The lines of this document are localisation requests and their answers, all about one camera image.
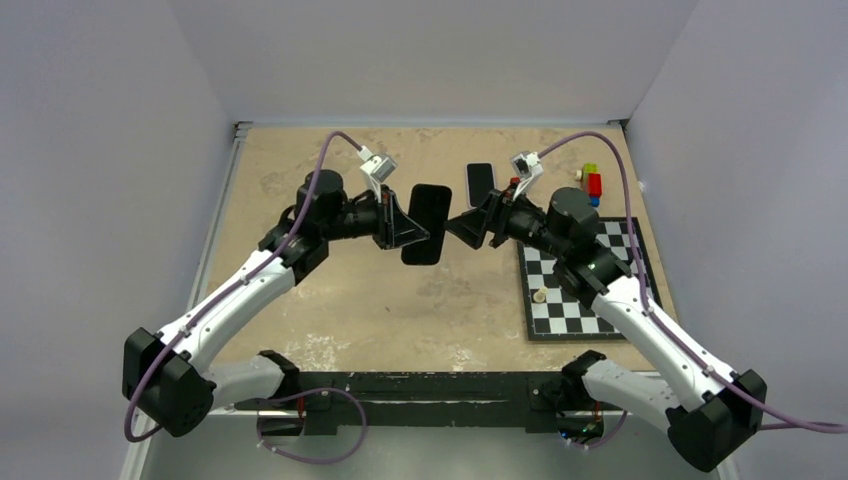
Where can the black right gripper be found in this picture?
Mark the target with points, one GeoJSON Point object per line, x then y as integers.
{"type": "Point", "coordinates": [493, 216]}

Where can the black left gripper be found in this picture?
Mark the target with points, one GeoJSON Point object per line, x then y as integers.
{"type": "Point", "coordinates": [393, 228]}

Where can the black phone case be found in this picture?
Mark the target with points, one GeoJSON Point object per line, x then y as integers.
{"type": "Point", "coordinates": [429, 207]}

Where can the phone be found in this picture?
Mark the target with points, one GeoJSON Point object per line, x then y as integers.
{"type": "Point", "coordinates": [480, 180]}

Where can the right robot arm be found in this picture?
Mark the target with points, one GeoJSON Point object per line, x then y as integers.
{"type": "Point", "coordinates": [706, 408]}

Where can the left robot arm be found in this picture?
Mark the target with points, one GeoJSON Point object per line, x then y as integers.
{"type": "Point", "coordinates": [166, 374]}

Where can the white chess piece left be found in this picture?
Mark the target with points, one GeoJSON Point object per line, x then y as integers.
{"type": "Point", "coordinates": [540, 295]}

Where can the black white chessboard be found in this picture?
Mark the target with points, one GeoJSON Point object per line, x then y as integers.
{"type": "Point", "coordinates": [562, 317]}

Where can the colourful toy brick car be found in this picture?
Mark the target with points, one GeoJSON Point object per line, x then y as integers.
{"type": "Point", "coordinates": [590, 181]}

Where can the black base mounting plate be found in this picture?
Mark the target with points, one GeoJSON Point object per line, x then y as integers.
{"type": "Point", "coordinates": [535, 402]}

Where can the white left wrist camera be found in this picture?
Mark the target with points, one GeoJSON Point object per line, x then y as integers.
{"type": "Point", "coordinates": [375, 170]}

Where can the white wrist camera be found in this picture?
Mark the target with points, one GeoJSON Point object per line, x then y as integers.
{"type": "Point", "coordinates": [375, 170]}
{"type": "Point", "coordinates": [527, 166]}

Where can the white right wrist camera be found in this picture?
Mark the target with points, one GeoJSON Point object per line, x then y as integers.
{"type": "Point", "coordinates": [527, 166]}

